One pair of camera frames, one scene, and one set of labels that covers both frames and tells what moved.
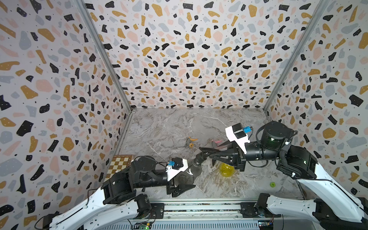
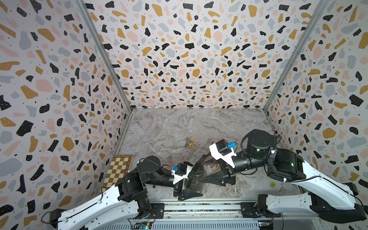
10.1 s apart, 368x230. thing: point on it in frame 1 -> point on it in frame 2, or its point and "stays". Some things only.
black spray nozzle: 200,157 -> 199,171
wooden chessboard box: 119,162 stays
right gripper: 238,158 -> 223,178
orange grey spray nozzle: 188,143 stays
